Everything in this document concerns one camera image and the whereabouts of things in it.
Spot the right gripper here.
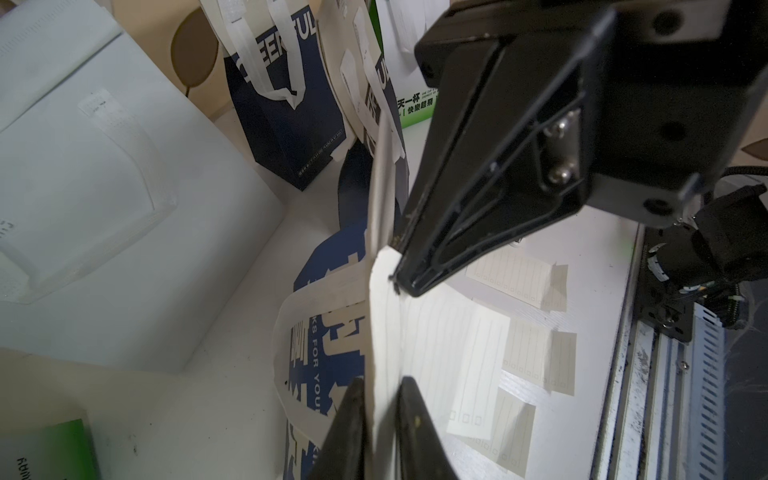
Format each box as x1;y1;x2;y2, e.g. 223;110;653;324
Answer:
392;1;767;297

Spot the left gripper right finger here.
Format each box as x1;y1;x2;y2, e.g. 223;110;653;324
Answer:
395;376;458;480

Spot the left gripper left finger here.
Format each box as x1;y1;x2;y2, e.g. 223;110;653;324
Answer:
308;378;366;480

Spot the blue white Cheerful bag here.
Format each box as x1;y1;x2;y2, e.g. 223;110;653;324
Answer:
272;123;402;479

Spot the green white bag right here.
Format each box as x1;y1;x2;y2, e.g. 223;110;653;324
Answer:
373;0;451;129

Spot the green white bag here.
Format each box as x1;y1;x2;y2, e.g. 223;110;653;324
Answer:
1;419;98;480
373;0;451;129

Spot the navy bag front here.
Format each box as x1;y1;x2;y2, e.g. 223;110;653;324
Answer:
318;0;409;228

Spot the navy bag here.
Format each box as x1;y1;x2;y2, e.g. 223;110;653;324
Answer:
201;1;346;190
318;0;409;228

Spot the navy bag rear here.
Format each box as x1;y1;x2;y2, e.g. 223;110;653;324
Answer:
201;1;346;190

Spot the green white bag left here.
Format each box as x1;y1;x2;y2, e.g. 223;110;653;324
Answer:
1;419;98;480

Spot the large white paper bag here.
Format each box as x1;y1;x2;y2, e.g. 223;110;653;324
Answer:
1;1;284;373

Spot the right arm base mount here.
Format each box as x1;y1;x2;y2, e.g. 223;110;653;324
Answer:
633;184;767;343

